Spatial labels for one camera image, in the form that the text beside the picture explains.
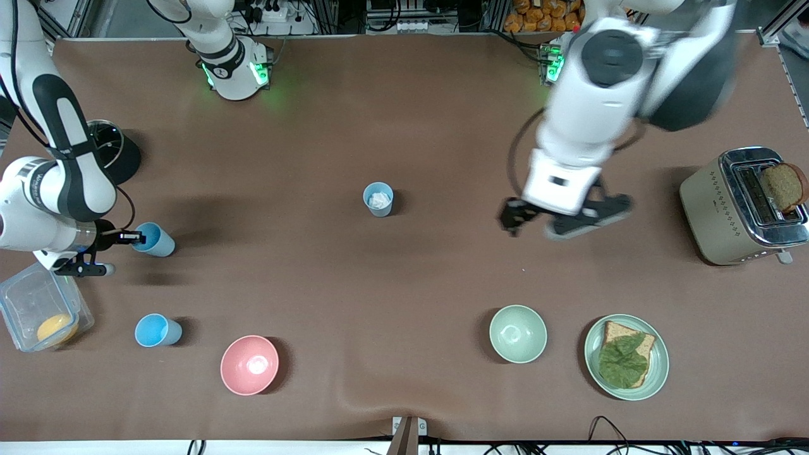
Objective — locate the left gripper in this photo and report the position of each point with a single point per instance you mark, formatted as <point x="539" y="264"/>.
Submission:
<point x="517" y="214"/>

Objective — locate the brown table cloth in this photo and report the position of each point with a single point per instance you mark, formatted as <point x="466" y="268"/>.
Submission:
<point x="404" y="278"/>

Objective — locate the yellow round food piece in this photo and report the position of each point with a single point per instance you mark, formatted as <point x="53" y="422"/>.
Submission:
<point x="55" y="328"/>

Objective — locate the clear plastic food container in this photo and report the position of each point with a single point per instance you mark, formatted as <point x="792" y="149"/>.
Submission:
<point x="28" y="303"/>

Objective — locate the bag of orange snacks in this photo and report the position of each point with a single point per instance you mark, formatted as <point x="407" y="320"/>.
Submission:
<point x="543" y="16"/>

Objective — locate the green lettuce leaf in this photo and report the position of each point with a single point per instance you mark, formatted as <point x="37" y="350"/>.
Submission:
<point x="622" y="364"/>

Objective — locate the light blue plastic cup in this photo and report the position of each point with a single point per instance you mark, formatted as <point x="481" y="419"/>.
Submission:
<point x="162" y="244"/>
<point x="150" y="330"/>

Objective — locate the aluminium frame rail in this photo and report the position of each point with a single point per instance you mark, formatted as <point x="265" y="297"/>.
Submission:
<point x="780" y="28"/>
<point x="66" y="19"/>

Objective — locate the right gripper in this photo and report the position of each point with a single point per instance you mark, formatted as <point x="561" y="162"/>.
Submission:
<point x="106" y="236"/>

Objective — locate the dark toast slice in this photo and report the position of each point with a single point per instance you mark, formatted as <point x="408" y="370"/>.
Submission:
<point x="784" y="186"/>

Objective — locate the glass lid with blue knob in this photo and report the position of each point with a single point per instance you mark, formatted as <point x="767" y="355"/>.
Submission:
<point x="107" y="142"/>

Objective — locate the pale green plate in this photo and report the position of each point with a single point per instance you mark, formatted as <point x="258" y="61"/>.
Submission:
<point x="661" y="366"/>

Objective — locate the white power strip with plugs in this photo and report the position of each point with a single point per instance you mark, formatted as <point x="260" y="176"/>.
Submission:
<point x="268" y="11"/>

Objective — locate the grey-blue plastic cup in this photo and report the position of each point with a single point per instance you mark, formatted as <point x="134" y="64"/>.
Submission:
<point x="379" y="214"/>

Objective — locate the pink bowl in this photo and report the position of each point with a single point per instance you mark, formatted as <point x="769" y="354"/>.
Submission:
<point x="249" y="365"/>

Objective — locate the pale green bowl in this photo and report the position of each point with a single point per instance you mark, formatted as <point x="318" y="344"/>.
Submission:
<point x="517" y="333"/>

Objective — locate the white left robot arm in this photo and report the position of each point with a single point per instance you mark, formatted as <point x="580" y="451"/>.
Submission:
<point x="607" y="101"/>

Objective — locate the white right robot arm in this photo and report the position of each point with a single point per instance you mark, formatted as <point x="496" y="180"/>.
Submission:
<point x="63" y="186"/>

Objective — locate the brown bread slice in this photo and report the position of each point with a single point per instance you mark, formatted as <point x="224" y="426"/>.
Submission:
<point x="616" y="331"/>

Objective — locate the white crumpled tissue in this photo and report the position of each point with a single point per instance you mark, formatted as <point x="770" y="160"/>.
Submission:
<point x="379" y="200"/>

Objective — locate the beige and chrome toaster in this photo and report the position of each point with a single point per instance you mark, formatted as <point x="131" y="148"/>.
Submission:
<point x="708" y="215"/>

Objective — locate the grey metal table bracket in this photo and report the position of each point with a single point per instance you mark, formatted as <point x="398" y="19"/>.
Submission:
<point x="407" y="436"/>

